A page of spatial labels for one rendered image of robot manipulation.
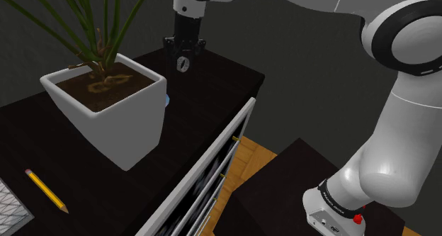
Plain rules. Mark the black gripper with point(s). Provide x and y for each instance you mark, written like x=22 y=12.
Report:
x=186 y=29

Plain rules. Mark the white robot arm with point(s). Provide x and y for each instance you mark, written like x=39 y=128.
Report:
x=397 y=149

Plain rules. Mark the dark chest of drawers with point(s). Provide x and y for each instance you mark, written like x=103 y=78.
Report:
x=193 y=100

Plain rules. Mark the small light blue object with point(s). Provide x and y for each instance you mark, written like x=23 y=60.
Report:
x=167 y=100

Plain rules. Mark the green plant in white pot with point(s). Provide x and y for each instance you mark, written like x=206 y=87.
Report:
x=121 y=124

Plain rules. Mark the dark robot stand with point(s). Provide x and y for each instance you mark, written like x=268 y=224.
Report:
x=286 y=190

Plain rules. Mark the yellow pencil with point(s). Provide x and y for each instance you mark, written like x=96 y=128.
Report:
x=46 y=191

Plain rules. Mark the grey patterned flat box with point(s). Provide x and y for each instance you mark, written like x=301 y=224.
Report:
x=10 y=207

